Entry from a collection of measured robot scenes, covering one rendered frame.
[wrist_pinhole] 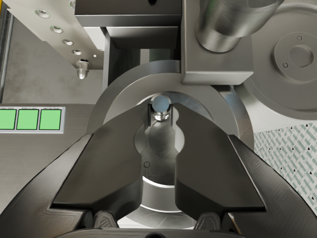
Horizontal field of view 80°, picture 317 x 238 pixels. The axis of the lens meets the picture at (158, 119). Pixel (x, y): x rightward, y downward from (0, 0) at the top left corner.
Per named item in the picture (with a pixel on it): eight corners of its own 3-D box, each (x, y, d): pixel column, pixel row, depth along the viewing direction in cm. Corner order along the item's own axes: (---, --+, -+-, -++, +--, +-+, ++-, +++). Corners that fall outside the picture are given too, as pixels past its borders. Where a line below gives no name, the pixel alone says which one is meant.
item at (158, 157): (138, 202, 14) (109, 108, 15) (141, 196, 16) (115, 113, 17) (234, 168, 14) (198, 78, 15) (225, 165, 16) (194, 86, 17)
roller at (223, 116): (234, 69, 16) (246, 211, 15) (190, 118, 42) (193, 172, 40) (101, 73, 17) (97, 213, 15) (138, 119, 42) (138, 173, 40)
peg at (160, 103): (157, 89, 12) (175, 100, 12) (158, 100, 15) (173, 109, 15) (145, 107, 12) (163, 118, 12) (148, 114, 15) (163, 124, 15)
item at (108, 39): (115, -72, 21) (107, 92, 18) (140, 44, 44) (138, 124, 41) (111, -72, 21) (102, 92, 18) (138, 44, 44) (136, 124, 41)
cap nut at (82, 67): (87, 60, 50) (86, 77, 50) (92, 66, 54) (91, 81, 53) (73, 60, 50) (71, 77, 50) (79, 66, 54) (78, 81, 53)
